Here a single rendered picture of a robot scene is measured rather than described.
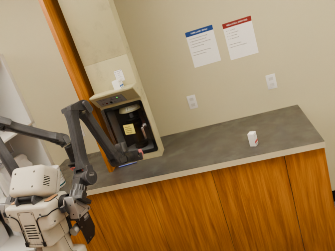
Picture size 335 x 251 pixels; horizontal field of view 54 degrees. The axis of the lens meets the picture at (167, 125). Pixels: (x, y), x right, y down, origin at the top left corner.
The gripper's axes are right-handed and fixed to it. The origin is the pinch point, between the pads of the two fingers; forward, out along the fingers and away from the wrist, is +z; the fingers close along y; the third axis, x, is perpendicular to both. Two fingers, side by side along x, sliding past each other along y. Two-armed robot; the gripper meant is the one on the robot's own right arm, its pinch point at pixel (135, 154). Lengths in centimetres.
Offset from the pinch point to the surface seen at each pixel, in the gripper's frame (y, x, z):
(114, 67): 4, -60, 6
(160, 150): -7.5, 2.2, 29.9
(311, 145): -105, 16, 6
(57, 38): 30, -84, -14
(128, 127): 8.6, -19.0, 19.0
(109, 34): -1, -80, -1
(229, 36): -72, -69, 51
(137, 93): -7.5, -39.6, 7.5
